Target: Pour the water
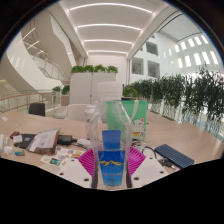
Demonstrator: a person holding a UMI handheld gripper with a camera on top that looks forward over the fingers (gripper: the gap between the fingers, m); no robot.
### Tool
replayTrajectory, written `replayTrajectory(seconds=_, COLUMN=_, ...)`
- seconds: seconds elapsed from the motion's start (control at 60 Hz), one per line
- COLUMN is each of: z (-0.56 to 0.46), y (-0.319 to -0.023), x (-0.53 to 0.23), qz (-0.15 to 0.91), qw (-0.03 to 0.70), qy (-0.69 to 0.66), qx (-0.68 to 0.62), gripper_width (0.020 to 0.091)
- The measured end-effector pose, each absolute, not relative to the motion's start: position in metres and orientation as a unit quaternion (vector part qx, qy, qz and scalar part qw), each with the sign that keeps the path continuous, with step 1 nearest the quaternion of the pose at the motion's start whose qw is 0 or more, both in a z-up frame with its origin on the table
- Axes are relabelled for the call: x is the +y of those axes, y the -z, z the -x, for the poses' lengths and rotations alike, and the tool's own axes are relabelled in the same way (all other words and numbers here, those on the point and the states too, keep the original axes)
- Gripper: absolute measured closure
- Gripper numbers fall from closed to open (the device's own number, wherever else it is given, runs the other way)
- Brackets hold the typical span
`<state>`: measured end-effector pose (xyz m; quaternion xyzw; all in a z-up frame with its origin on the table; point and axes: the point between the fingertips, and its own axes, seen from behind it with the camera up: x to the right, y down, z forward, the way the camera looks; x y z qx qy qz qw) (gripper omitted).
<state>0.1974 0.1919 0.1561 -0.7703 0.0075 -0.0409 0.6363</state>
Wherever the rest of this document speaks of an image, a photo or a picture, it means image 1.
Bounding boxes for black power adapter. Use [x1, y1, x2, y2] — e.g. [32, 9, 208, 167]
[57, 134, 78, 146]

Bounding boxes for wooden shelf with plants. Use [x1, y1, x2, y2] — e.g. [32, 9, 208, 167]
[122, 84, 138, 100]

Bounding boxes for white cabinet topped with plants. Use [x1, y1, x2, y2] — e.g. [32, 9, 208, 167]
[69, 64, 119, 105]

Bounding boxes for black cable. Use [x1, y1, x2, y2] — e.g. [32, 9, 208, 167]
[133, 139, 174, 168]

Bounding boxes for white power adapter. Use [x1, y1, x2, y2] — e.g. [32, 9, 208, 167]
[77, 138, 92, 149]

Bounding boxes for small white device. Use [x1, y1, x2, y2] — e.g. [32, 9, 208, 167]
[3, 144, 14, 156]

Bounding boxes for clear bottle white cap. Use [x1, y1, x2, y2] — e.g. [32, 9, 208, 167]
[84, 104, 98, 139]

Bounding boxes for wooden planter with green plants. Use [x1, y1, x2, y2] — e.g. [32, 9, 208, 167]
[52, 84, 71, 107]

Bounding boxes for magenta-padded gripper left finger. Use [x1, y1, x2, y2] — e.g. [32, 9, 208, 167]
[56, 148, 98, 189]

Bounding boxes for small teal box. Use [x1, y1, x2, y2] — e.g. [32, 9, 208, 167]
[13, 149, 26, 157]

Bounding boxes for black office chair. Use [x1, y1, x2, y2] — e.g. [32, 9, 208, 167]
[28, 102, 46, 117]

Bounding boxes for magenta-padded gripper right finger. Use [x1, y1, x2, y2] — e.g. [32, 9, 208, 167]
[127, 146, 171, 189]

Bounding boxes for row of tall green plants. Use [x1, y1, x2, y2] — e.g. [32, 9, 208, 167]
[133, 66, 224, 134]

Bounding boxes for clear water bottle blue label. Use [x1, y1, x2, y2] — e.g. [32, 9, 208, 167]
[87, 81, 134, 191]

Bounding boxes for black flat tablet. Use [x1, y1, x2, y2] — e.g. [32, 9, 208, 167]
[13, 133, 37, 149]

